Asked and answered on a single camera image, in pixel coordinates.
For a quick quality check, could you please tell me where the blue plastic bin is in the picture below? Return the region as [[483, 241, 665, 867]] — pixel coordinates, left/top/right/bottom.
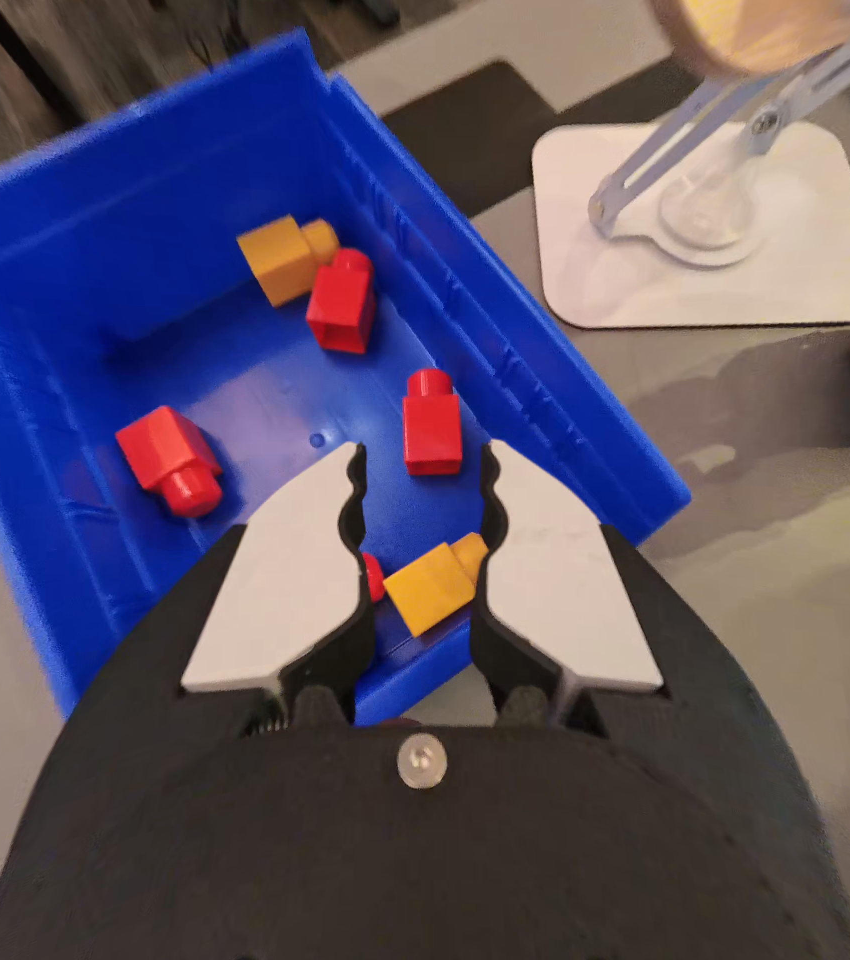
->
[[0, 27, 693, 729]]

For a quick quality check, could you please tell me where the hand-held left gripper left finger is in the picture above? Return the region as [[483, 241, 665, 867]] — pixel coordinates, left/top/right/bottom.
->
[[182, 443, 378, 709]]

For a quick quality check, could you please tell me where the pile of coloured toy blocks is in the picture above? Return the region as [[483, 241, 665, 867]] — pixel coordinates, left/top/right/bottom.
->
[[115, 215, 490, 639]]

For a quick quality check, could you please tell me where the white document stand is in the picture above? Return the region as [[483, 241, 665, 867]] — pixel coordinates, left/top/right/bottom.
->
[[530, 23, 850, 331]]

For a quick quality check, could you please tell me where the grey desk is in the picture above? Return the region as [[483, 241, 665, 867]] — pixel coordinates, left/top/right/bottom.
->
[[0, 0, 850, 960]]

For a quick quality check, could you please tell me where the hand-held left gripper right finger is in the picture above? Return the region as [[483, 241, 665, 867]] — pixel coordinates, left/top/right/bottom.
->
[[470, 440, 666, 714]]

